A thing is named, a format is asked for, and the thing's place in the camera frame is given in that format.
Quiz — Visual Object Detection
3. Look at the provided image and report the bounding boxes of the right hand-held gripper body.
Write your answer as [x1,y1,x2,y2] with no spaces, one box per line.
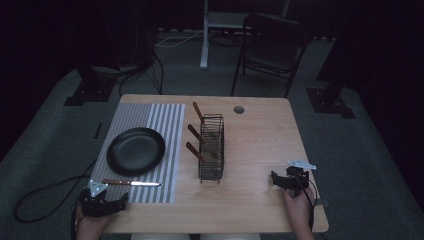
[280,158,318,198]

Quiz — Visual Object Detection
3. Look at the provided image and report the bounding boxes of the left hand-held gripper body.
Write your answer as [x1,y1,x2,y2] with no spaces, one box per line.
[79,179,117,219]

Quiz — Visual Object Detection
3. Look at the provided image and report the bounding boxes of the person's left hand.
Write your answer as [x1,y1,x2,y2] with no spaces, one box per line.
[75,203,113,240]

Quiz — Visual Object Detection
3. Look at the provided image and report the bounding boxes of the person's right hand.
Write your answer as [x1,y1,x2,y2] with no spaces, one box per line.
[282,185,316,232]

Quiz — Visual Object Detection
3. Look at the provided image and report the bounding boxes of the black round plate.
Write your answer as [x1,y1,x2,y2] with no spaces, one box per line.
[106,126,167,177]

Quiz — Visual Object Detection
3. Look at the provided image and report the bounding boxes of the black stand base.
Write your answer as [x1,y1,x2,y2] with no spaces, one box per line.
[305,86,357,120]
[63,65,118,107]

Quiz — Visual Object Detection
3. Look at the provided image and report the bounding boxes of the grey striped placemat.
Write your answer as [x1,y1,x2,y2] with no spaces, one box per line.
[89,102,186,205]

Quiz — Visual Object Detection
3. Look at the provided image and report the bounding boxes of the black folding chair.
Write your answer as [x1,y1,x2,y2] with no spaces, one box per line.
[230,12,310,99]

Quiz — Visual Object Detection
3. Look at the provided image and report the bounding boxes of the wooden-handled table knife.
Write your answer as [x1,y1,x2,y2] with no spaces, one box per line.
[101,178,164,188]

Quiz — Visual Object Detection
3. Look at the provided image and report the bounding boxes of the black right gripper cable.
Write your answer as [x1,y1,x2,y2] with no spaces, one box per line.
[299,179,320,232]

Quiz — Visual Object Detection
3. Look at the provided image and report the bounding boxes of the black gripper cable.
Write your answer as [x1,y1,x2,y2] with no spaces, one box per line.
[12,159,98,240]
[299,179,320,232]

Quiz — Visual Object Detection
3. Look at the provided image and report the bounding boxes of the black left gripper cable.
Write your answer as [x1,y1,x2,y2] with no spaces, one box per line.
[12,159,98,240]

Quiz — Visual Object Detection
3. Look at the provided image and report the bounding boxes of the black wire cutlery rack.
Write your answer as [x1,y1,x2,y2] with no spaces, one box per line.
[198,113,225,185]

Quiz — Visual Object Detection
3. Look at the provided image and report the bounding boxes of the wooden-handled utensil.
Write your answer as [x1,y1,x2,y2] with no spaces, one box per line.
[192,101,205,123]
[187,123,206,145]
[185,141,206,164]

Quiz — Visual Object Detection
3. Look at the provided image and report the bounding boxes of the black floor cables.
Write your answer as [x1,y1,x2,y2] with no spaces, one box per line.
[117,51,165,97]

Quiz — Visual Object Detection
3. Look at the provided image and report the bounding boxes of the white metal desk frame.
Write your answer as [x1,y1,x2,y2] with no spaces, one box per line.
[199,0,292,70]

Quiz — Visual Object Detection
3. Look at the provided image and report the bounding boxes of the white floor cable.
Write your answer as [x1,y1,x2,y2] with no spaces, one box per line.
[154,29,205,48]

